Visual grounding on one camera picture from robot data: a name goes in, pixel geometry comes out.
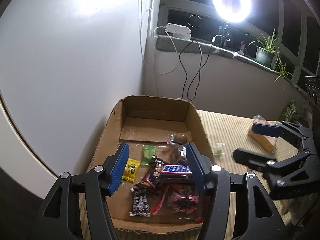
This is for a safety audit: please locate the small green jelly cup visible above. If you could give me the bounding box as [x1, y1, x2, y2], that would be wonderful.
[213, 142, 225, 158]

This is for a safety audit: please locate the brown chocolate snack packet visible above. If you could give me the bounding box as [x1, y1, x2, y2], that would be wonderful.
[167, 131, 192, 165]

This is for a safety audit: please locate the Snickers bar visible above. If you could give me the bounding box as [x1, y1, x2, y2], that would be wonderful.
[142, 156, 194, 187]

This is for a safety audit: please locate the black white patterned snack packet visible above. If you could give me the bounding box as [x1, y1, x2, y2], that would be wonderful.
[129, 188, 150, 218]

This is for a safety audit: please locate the dark candy green end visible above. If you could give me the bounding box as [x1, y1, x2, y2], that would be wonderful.
[135, 181, 159, 196]

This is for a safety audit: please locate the red mask snack bag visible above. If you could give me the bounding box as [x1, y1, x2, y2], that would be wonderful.
[150, 184, 203, 223]

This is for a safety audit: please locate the packaged sliced bread loaf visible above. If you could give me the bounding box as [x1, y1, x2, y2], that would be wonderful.
[248, 114, 279, 153]

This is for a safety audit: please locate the yellow candy packet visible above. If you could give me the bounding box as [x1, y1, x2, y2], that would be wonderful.
[122, 158, 140, 183]

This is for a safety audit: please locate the green snack bag background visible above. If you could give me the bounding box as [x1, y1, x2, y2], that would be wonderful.
[278, 100, 298, 122]

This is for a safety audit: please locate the green candy packet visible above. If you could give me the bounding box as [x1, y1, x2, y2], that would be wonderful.
[141, 145, 157, 166]

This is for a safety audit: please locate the brown cardboard box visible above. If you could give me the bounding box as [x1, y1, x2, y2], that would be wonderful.
[90, 95, 213, 235]

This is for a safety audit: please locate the potted spider plant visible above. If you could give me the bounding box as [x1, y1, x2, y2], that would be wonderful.
[246, 29, 292, 82]

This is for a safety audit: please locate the white power strip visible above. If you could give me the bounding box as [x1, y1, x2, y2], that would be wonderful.
[165, 23, 191, 40]

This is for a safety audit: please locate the dangling cable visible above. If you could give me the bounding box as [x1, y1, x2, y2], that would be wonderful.
[139, 0, 231, 101]

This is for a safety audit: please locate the ring light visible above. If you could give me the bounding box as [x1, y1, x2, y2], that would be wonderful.
[212, 0, 252, 23]

